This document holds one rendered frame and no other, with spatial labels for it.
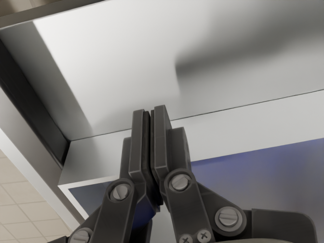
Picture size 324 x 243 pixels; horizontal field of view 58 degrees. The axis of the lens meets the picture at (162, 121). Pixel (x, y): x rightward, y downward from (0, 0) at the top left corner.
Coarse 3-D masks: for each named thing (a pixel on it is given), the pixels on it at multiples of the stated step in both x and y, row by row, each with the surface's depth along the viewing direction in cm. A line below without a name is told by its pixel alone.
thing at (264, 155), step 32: (320, 96) 16; (192, 128) 17; (224, 128) 16; (256, 128) 16; (288, 128) 15; (320, 128) 15; (96, 160) 17; (192, 160) 15; (224, 160) 15; (256, 160) 20; (288, 160) 20; (320, 160) 20; (64, 192) 17; (96, 192) 20; (224, 192) 23; (256, 192) 23; (288, 192) 23; (320, 192) 23; (160, 224) 26; (320, 224) 26
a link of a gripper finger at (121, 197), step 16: (112, 192) 12; (128, 192) 11; (112, 208) 11; (128, 208) 11; (96, 224) 10; (112, 224) 10; (128, 224) 10; (96, 240) 10; (112, 240) 10; (128, 240) 10; (144, 240) 12
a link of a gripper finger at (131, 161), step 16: (144, 112) 14; (144, 128) 13; (128, 144) 14; (144, 144) 13; (128, 160) 13; (144, 160) 12; (128, 176) 12; (144, 176) 12; (144, 192) 12; (144, 208) 12; (144, 224) 12; (80, 240) 11
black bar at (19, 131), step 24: (0, 48) 14; (0, 72) 14; (0, 96) 14; (24, 96) 15; (0, 120) 15; (24, 120) 15; (48, 120) 17; (24, 144) 16; (48, 144) 17; (48, 168) 18
